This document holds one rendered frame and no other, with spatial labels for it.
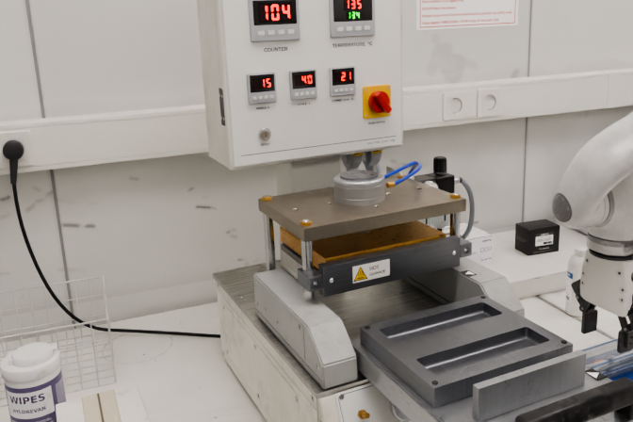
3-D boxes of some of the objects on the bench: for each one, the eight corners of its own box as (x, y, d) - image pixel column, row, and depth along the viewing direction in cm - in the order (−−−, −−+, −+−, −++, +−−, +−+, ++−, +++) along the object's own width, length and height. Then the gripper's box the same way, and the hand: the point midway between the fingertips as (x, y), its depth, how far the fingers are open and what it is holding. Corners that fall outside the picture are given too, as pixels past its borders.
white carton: (385, 266, 157) (384, 237, 156) (462, 249, 167) (462, 221, 165) (413, 283, 147) (413, 252, 145) (494, 264, 156) (495, 235, 154)
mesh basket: (-25, 356, 131) (-36, 297, 128) (111, 331, 140) (104, 275, 136) (-44, 416, 111) (-57, 348, 108) (117, 383, 119) (108, 318, 116)
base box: (221, 360, 126) (215, 277, 122) (388, 316, 141) (387, 241, 137) (352, 557, 79) (348, 432, 74) (582, 461, 94) (590, 352, 89)
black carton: (514, 248, 166) (515, 222, 164) (544, 243, 168) (545, 218, 166) (527, 256, 160) (528, 229, 158) (559, 251, 162) (560, 224, 161)
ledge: (347, 276, 164) (347, 259, 163) (607, 227, 192) (608, 212, 191) (404, 326, 137) (404, 306, 135) (697, 259, 165) (699, 243, 164)
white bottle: (592, 310, 140) (597, 247, 136) (586, 319, 136) (591, 254, 132) (568, 305, 143) (572, 243, 139) (561, 314, 139) (565, 250, 135)
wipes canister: (15, 427, 107) (0, 344, 104) (71, 413, 110) (58, 333, 107) (11, 458, 99) (-5, 370, 96) (72, 444, 102) (58, 357, 99)
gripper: (558, 235, 115) (553, 326, 120) (641, 266, 100) (633, 369, 104) (589, 227, 118) (583, 316, 123) (675, 256, 103) (665, 358, 107)
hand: (607, 333), depth 113 cm, fingers open, 7 cm apart
